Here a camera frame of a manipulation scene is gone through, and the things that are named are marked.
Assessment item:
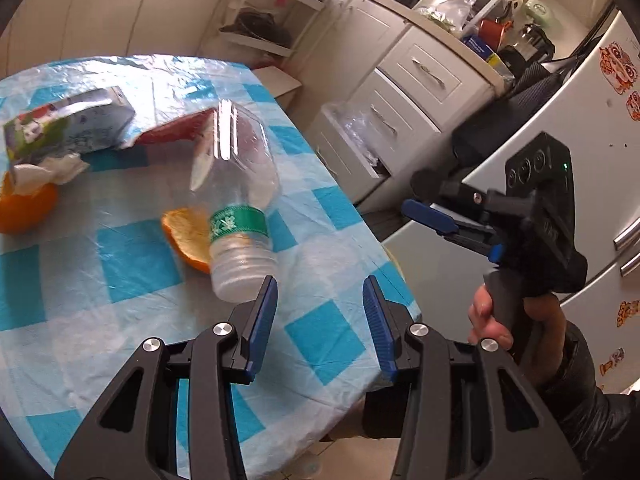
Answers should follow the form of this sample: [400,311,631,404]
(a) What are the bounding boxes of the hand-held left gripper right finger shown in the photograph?
[362,275,583,480]

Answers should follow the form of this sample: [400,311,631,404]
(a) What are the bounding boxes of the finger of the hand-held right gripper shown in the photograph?
[402,199,502,247]
[410,168,502,217]

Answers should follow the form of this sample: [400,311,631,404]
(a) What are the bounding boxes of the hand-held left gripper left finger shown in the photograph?
[55,275,278,480]

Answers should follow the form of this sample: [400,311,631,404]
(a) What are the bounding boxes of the orange peel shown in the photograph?
[0,170,60,235]
[161,206,213,275]

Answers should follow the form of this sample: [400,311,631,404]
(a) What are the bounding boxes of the clear plastic bottle green label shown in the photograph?
[191,100,282,303]

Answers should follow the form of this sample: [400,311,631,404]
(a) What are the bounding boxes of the red yellow food package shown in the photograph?
[134,109,216,148]

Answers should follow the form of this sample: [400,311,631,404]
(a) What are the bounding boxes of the white tissue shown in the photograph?
[12,152,91,196]

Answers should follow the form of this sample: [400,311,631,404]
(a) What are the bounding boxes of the crushed milk carton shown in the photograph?
[2,86,137,171]

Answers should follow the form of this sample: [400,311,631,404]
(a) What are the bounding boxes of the person's right forearm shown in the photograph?
[537,320,640,480]

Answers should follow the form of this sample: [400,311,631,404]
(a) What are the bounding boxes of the person's right hand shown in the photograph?
[469,286,567,386]

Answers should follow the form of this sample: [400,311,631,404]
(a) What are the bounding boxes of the white drawer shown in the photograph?
[315,102,391,196]

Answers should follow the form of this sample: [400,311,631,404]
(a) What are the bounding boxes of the crumpled clear plastic bag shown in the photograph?
[332,102,401,166]

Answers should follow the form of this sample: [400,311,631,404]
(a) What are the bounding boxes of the white refrigerator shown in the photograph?
[380,0,640,396]

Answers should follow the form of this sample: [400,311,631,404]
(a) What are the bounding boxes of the white drawer cabinet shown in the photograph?
[350,25,506,171]

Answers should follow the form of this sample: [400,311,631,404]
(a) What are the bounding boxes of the blue checkered plastic tablecloth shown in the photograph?
[0,55,423,478]

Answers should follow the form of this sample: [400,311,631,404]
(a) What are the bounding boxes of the blue cardboard box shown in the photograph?
[462,35,501,61]

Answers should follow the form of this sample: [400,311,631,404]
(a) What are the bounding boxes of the red cooking pot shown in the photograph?
[477,19,513,53]

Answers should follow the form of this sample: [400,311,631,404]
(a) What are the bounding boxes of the black kettle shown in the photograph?
[500,24,557,78]

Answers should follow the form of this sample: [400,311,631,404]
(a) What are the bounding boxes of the white plastic bag with greens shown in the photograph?
[417,0,476,33]

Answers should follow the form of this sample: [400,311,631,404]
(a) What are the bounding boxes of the white wooden stool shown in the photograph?
[255,64,301,98]

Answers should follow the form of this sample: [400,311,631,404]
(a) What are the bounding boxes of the pale green lidded pot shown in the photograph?
[522,0,556,23]

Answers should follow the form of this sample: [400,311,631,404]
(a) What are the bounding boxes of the white tiered corner rack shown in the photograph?
[217,0,326,58]

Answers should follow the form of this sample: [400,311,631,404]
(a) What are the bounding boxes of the black frying pan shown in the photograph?
[220,10,293,47]

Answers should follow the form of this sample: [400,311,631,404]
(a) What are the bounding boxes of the white base cabinets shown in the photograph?
[0,0,421,111]

